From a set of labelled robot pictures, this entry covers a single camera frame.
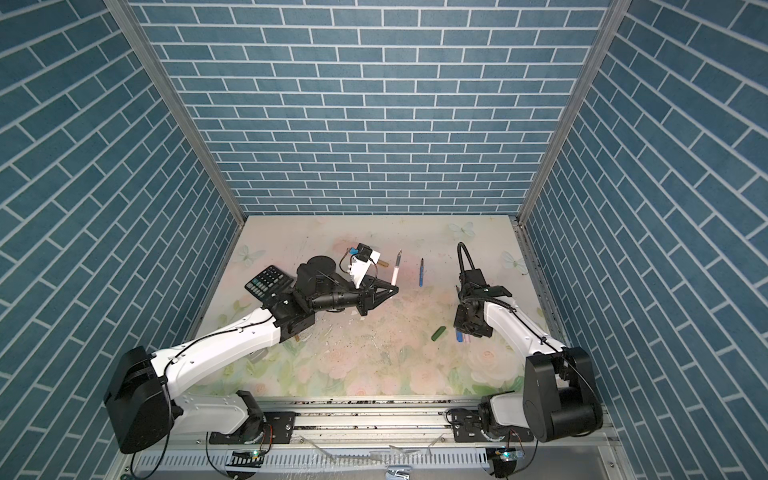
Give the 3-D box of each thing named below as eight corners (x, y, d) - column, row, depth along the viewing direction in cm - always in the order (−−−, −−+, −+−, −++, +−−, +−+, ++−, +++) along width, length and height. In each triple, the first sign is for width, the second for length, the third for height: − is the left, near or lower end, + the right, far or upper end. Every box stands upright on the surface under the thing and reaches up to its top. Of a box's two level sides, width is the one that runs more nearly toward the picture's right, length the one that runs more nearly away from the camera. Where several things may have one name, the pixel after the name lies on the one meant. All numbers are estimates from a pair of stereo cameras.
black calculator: (247, 289, 102) (244, 284, 100) (275, 267, 108) (273, 262, 106) (265, 304, 98) (262, 300, 96) (293, 281, 104) (290, 276, 102)
